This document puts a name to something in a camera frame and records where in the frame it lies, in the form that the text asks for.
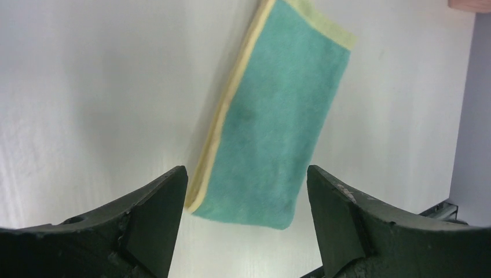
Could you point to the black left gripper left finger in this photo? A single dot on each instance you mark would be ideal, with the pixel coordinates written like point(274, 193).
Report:
point(132, 236)

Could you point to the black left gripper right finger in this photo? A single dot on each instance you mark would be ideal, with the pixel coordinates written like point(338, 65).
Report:
point(361, 236)

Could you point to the pale yellow teal towel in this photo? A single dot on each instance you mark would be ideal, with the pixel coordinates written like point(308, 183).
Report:
point(269, 117)

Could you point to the pink plastic basket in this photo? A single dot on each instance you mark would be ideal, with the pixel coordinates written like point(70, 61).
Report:
point(476, 6)

